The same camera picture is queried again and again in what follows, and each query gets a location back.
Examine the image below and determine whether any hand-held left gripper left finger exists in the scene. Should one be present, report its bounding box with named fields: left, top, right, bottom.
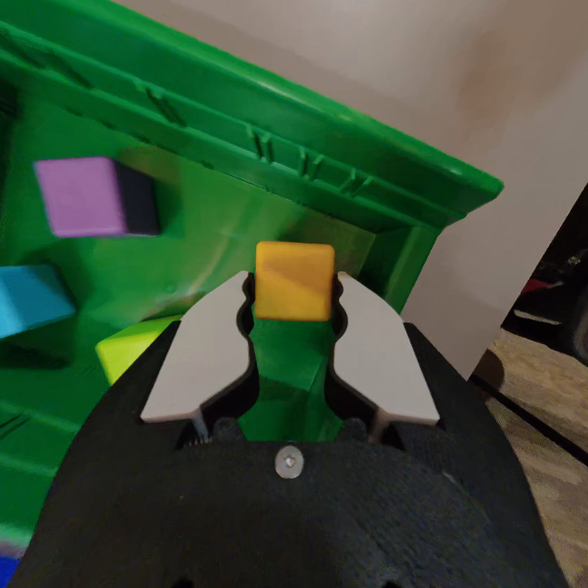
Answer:
left=140, top=271, right=262, bottom=437

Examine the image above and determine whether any black metal bar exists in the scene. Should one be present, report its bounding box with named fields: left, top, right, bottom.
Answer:
left=471, top=373, right=588, bottom=466

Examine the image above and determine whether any yellow cube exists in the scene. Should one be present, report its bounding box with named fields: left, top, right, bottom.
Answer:
left=254, top=241, right=336, bottom=322

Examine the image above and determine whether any green plastic bin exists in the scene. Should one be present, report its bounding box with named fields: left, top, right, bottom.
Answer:
left=0, top=0, right=504, bottom=552

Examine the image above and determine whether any lime green cube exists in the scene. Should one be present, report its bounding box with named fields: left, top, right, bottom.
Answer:
left=95, top=315, right=182, bottom=386

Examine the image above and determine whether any purple cube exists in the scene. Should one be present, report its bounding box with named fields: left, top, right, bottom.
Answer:
left=33, top=156, right=160, bottom=239

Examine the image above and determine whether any blue cube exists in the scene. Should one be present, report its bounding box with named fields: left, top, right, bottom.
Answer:
left=0, top=264, right=77, bottom=340

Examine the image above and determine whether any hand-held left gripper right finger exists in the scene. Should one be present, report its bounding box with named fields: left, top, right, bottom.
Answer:
left=323, top=272, right=441, bottom=439

